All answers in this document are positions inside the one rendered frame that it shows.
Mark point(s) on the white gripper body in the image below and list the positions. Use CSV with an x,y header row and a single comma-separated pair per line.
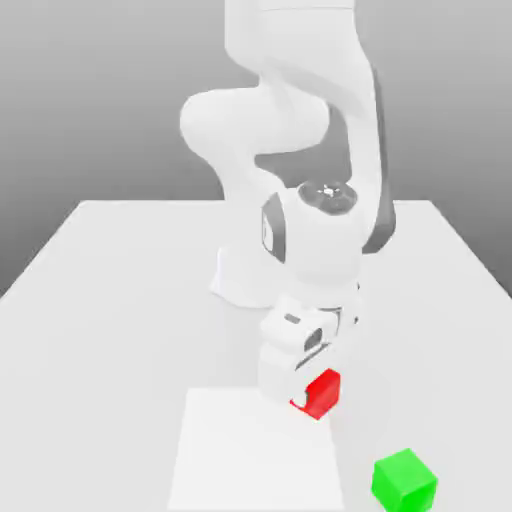
x,y
280,370

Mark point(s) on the small red cube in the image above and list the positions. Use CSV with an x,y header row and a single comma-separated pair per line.
x,y
323,394

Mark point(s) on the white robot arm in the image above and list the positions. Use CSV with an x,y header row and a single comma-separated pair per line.
x,y
280,120

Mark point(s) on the small green cube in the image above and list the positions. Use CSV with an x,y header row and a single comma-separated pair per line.
x,y
402,482

